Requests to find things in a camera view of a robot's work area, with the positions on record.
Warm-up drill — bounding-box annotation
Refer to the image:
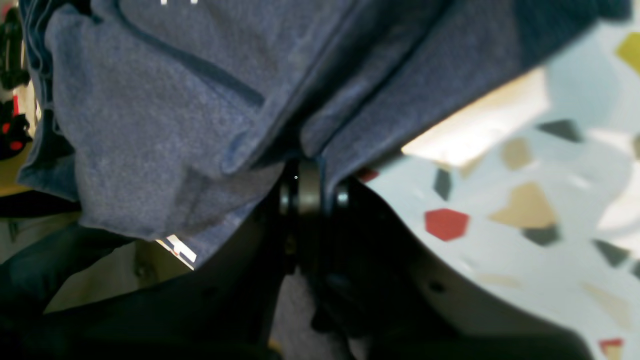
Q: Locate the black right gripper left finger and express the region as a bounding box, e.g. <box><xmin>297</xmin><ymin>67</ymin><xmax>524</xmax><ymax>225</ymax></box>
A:
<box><xmin>1</xmin><ymin>175</ymin><xmax>298</xmax><ymax>360</ymax></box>

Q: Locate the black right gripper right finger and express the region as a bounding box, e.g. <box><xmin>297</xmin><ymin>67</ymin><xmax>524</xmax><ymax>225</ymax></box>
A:
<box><xmin>300</xmin><ymin>161</ymin><xmax>592</xmax><ymax>360</ymax></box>

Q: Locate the blue grey T-shirt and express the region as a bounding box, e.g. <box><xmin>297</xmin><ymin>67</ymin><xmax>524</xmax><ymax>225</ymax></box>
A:
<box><xmin>18</xmin><ymin>0</ymin><xmax>633</xmax><ymax>239</ymax></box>

